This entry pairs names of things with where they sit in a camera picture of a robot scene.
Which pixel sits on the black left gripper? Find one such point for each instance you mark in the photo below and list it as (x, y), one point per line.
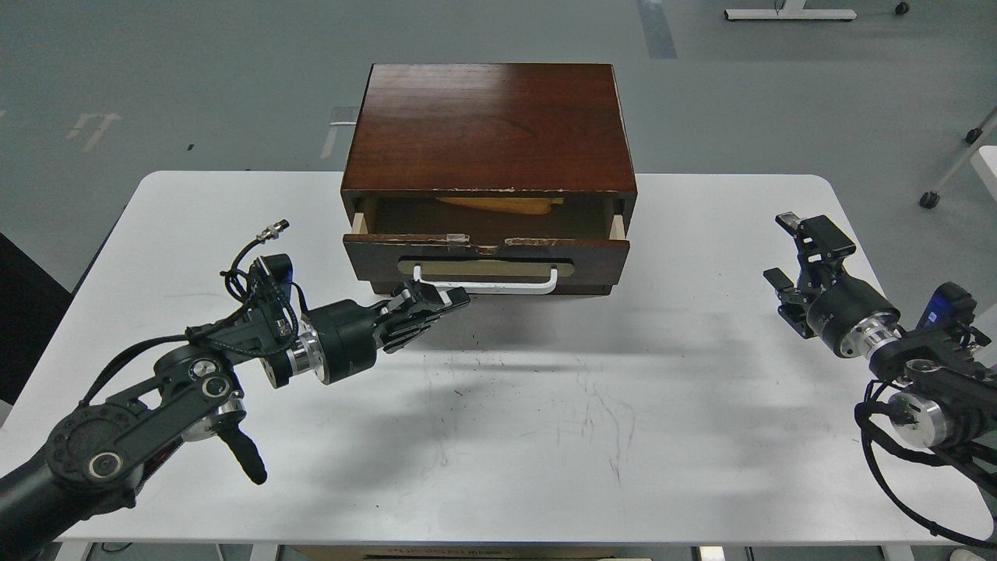
(345, 329)

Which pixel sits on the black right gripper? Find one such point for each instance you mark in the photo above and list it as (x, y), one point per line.
(836, 315)

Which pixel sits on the yellow corn cob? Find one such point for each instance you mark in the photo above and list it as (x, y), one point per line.
(529, 205)

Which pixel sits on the wooden drawer with white handle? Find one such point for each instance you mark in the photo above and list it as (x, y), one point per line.
(515, 266)

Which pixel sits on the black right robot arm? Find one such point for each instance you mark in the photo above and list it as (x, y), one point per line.
(929, 401)

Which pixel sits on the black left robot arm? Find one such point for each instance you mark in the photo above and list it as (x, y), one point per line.
(159, 394)

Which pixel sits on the dark wooden cabinet box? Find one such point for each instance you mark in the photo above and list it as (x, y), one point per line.
(490, 129)

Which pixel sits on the white stand base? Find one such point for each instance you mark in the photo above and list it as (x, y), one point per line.
(790, 11)

